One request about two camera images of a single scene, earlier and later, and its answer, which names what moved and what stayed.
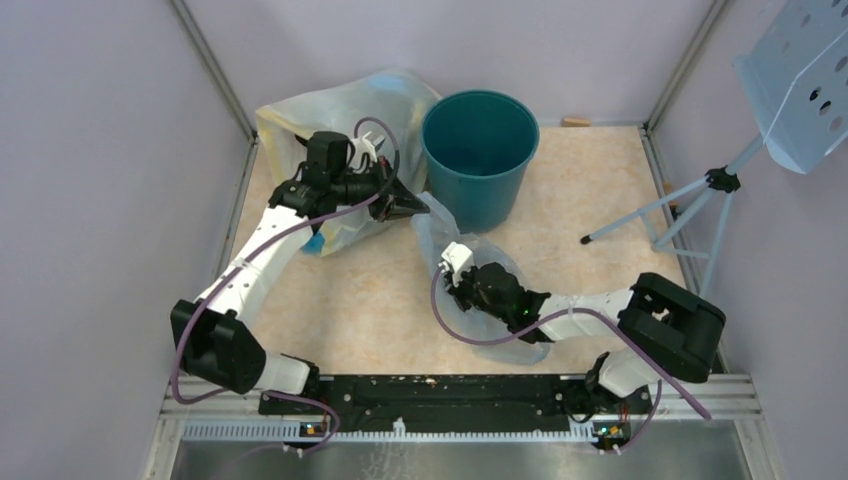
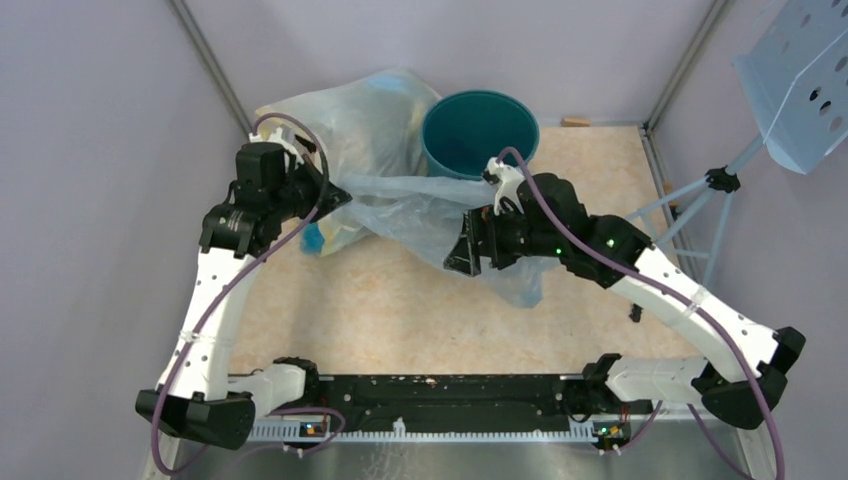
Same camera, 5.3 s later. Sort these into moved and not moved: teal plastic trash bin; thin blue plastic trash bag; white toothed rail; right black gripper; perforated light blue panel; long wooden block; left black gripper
Moved: left black gripper; right black gripper; thin blue plastic trash bag
Not moved: perforated light blue panel; teal plastic trash bin; white toothed rail; long wooden block
